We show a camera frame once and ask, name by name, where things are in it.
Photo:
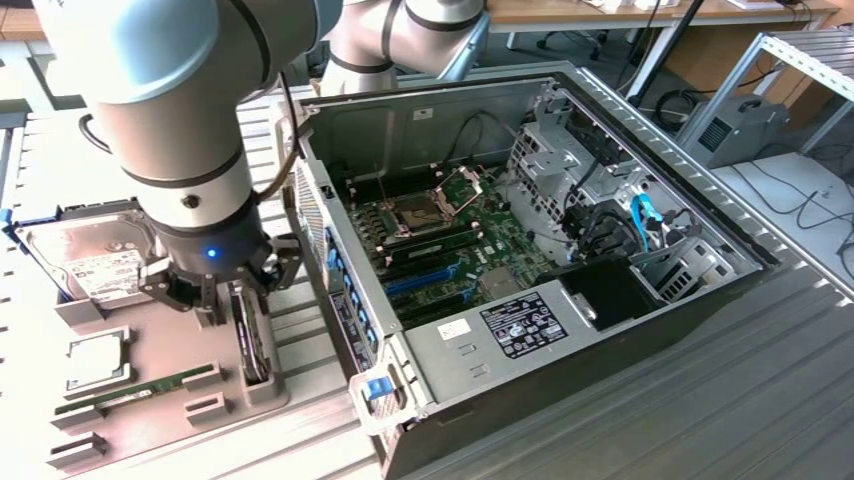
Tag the black fan shroud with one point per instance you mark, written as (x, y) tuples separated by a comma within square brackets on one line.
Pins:
[(601, 295)]

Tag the black RAM stick with sticker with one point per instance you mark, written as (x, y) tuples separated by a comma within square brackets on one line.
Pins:
[(434, 248)]

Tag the green RAM stick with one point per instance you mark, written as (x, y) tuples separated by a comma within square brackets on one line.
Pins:
[(147, 387)]

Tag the green motherboard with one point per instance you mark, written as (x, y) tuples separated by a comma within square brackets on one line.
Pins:
[(514, 235)]

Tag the grey control box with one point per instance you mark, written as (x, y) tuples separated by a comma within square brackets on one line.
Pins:
[(741, 135)]

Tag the black stand pole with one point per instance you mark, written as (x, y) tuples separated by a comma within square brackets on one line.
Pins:
[(671, 45)]

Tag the open grey PC case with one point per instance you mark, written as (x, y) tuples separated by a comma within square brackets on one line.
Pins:
[(534, 425)]

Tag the CPU socket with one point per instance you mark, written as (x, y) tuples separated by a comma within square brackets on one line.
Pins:
[(416, 215)]

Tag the silver chipset heatsink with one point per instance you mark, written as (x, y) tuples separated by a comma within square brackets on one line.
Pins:
[(501, 281)]

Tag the silver hard disk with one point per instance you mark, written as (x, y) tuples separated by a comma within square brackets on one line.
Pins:
[(80, 250)]

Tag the office chair base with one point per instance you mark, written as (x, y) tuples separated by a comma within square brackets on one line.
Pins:
[(594, 42)]

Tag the blue case latch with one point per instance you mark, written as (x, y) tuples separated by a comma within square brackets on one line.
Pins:
[(375, 389)]

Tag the blue disk caddy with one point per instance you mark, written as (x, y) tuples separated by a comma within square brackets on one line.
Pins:
[(36, 214)]

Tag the aluminium frame table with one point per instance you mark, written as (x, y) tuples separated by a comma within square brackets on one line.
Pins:
[(801, 55)]

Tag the grey power supply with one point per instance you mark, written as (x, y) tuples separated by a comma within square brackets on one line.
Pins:
[(461, 365)]

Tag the thin locking lever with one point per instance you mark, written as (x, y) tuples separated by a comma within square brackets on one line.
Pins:
[(382, 182)]

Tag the silver CPU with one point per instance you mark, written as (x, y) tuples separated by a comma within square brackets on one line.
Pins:
[(96, 362)]

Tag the wooden office desk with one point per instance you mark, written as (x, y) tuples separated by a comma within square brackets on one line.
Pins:
[(734, 15), (15, 27)]

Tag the blue expansion slot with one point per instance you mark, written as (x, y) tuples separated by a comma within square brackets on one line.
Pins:
[(416, 282)]

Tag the grey parts rack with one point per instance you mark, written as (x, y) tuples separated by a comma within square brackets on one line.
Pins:
[(167, 360)]

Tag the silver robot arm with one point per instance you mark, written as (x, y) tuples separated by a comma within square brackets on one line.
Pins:
[(167, 50)]

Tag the metal socket cover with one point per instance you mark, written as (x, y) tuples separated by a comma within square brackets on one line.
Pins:
[(461, 187)]

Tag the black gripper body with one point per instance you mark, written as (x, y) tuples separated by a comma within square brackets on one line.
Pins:
[(214, 250)]

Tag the silver disk bay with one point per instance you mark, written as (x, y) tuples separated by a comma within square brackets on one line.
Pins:
[(687, 272), (543, 165)]

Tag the graphics card with metal bracket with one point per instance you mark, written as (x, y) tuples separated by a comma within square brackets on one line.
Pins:
[(252, 340)]

